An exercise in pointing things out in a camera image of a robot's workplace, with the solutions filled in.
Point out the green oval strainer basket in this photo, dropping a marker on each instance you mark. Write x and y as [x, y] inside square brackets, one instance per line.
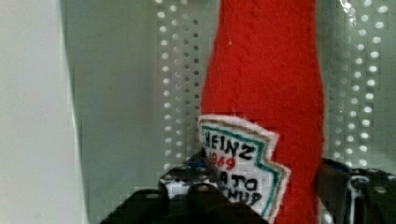
[137, 69]

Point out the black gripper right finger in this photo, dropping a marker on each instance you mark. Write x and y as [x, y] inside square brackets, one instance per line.
[356, 195]

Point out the red ketchup bottle plush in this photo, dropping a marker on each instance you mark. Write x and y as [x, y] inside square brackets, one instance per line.
[262, 109]

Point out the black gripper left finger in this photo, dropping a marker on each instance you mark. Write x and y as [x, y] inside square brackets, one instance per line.
[186, 194]

